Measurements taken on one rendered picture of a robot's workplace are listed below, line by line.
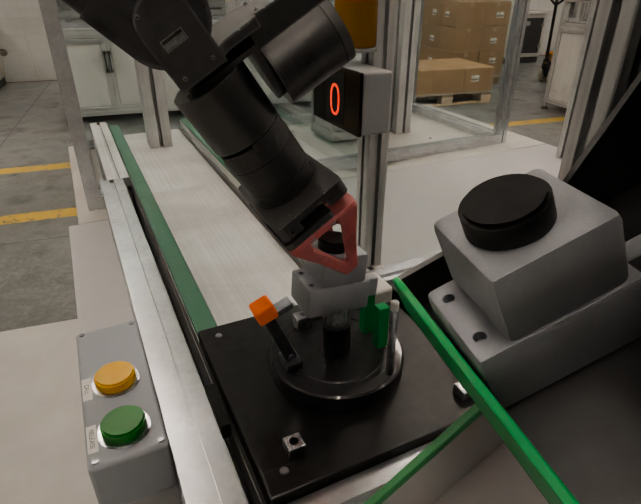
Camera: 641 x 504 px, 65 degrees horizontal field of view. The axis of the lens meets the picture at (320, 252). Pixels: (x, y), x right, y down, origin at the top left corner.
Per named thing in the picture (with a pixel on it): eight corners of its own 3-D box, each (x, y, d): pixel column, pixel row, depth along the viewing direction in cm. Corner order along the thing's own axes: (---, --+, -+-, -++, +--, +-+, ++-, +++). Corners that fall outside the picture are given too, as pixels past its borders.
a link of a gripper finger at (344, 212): (354, 224, 50) (307, 154, 44) (393, 256, 44) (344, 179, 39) (302, 268, 50) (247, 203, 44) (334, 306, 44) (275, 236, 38)
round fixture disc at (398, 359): (302, 433, 46) (302, 417, 45) (252, 343, 57) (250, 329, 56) (429, 385, 51) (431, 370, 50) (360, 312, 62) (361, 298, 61)
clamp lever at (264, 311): (285, 367, 49) (253, 315, 45) (277, 355, 51) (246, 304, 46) (316, 347, 50) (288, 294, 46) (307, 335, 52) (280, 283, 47)
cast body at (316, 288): (307, 319, 46) (312, 252, 43) (289, 295, 50) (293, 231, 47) (385, 303, 50) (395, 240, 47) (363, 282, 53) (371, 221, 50)
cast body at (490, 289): (498, 415, 18) (446, 279, 15) (444, 339, 22) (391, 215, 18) (703, 307, 18) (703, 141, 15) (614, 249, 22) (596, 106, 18)
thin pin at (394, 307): (387, 376, 49) (393, 304, 45) (383, 371, 50) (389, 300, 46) (394, 374, 49) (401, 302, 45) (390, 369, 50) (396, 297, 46)
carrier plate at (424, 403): (271, 516, 41) (270, 499, 40) (199, 344, 60) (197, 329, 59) (499, 417, 50) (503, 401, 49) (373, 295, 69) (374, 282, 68)
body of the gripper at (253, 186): (301, 157, 47) (257, 92, 43) (353, 195, 39) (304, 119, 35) (248, 202, 47) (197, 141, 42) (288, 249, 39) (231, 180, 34)
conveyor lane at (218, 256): (278, 578, 45) (273, 508, 40) (138, 219, 111) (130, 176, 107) (517, 462, 56) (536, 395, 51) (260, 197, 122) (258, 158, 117)
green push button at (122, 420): (105, 458, 45) (101, 443, 44) (101, 427, 48) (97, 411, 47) (151, 442, 47) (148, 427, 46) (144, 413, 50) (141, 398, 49)
